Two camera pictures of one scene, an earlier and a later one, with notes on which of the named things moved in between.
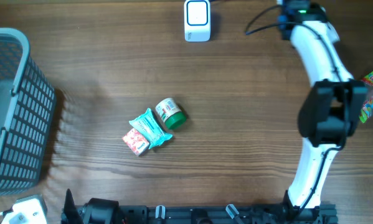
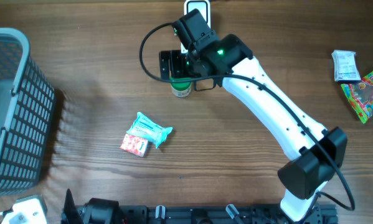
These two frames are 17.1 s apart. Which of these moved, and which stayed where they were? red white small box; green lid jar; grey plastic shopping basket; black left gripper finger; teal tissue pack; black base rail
Moved: teal tissue pack; red white small box; green lid jar
Stayed: black left gripper finger; black base rail; grey plastic shopping basket
